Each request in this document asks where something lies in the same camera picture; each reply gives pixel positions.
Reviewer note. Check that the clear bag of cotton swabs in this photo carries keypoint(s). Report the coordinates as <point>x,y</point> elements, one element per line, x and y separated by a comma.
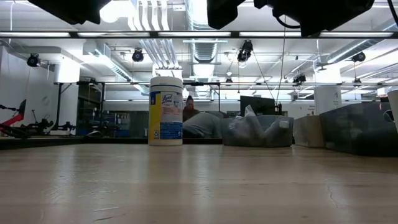
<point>276,132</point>

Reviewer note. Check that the clear bag printed Vanity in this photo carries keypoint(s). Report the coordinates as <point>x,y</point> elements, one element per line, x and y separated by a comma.
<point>245,127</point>

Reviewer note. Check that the black background robot arm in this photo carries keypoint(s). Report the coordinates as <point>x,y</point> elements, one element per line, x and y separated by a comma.
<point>40,126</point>

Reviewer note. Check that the white round pillar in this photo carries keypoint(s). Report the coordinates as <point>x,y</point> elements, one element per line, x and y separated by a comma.
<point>326,99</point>

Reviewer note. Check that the black overhead crossbar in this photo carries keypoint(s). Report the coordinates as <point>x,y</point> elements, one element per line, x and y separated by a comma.
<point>186,34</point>

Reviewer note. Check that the black computer monitor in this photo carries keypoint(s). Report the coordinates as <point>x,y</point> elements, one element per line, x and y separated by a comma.
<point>258,105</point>

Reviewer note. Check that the clear plastic bin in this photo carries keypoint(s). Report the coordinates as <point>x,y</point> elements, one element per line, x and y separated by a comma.
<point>309,132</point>

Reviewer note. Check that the dark smoky plastic bin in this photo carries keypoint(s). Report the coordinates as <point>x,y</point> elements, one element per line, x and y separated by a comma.
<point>357,130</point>

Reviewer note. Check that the red and black equipment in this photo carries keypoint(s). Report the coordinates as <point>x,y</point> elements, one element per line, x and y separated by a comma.
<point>12,121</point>

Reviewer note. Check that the white Lysol wipes canister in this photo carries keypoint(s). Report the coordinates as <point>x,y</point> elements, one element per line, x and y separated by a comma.
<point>164,109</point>

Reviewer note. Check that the small grey translucent bin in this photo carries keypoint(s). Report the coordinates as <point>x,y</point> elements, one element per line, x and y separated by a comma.
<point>225,137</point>

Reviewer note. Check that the black ceiling-hung camera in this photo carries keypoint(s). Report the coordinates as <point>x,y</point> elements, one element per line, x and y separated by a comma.
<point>299,78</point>
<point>359,57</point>
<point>245,49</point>
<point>33,60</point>
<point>137,55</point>

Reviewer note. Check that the black background station frame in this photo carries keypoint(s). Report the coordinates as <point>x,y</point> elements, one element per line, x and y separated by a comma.
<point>124,83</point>

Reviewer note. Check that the silver ventilation duct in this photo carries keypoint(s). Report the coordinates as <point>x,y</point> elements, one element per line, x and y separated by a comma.
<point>205,46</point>

